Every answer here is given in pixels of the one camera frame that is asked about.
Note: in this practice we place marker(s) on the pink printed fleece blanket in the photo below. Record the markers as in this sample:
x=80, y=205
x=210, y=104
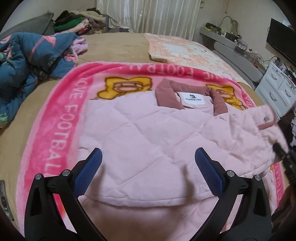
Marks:
x=67, y=92

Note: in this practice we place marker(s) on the pile of mixed clothes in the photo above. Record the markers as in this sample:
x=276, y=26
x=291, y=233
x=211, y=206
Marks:
x=74, y=23

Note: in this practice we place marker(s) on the black television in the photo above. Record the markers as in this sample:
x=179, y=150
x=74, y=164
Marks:
x=282, y=39

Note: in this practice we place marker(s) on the blue floral duvet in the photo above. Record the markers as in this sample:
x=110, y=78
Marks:
x=27, y=53

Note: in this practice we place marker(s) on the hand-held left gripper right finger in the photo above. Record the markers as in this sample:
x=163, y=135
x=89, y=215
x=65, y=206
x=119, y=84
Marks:
x=208, y=171

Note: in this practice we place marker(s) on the pink quilted jacket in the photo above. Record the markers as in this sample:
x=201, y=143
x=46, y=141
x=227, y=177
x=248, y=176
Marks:
x=143, y=129

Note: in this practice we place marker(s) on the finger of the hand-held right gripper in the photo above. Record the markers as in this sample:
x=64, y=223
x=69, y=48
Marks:
x=283, y=155

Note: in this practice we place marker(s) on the phone in patterned case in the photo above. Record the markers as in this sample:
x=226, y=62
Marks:
x=3, y=197

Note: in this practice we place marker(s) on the lavender cloth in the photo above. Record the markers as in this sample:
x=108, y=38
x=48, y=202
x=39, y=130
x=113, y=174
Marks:
x=293, y=129

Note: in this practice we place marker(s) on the white drawer cabinet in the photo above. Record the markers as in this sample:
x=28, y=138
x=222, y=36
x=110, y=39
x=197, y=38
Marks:
x=272, y=90

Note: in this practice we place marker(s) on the peach patterned blanket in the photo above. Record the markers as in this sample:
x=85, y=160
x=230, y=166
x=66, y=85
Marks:
x=185, y=49

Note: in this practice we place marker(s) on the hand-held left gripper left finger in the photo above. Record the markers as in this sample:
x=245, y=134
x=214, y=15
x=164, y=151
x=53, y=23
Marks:
x=90, y=171

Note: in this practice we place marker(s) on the grey shelf unit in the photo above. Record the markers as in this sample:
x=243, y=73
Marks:
x=231, y=48

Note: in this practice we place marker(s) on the dark clothes heap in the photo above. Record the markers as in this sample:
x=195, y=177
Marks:
x=286, y=129

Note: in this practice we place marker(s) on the lilac cloth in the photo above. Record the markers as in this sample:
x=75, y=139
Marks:
x=79, y=45

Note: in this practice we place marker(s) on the white pleated curtain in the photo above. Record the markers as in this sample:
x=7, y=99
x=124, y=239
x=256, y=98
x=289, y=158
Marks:
x=161, y=18

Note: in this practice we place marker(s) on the grey pillow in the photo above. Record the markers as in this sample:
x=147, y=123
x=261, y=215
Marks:
x=34, y=23

